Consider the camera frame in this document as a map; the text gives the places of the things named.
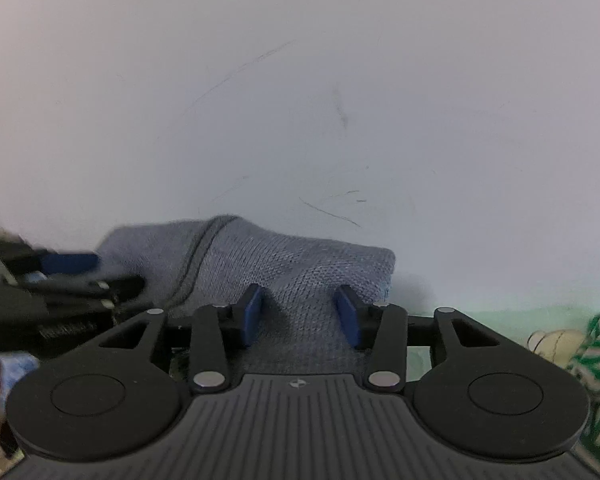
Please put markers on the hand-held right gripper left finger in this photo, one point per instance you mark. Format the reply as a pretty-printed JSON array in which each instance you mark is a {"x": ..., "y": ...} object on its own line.
[{"x": 252, "y": 315}]

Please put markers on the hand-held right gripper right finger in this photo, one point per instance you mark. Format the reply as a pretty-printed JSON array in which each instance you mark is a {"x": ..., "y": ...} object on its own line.
[{"x": 349, "y": 315}]

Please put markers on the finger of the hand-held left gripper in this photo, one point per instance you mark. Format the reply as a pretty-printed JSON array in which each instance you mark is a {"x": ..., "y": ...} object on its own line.
[
  {"x": 67, "y": 263},
  {"x": 105, "y": 291}
]

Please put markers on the grey knit sweater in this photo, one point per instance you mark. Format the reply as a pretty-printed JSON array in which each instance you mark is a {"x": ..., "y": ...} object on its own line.
[{"x": 300, "y": 265}]

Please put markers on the printed bed blanket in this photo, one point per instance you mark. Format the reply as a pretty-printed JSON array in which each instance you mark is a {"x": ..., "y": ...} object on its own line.
[{"x": 505, "y": 321}]

